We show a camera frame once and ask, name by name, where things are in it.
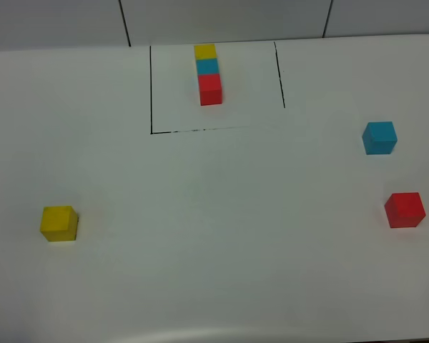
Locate red template block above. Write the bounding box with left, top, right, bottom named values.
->
left=198, top=74, right=222, bottom=106

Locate blue template block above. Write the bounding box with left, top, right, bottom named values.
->
left=196, top=58, right=220, bottom=75

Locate yellow template block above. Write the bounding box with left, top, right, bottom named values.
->
left=194, top=44, right=217, bottom=60

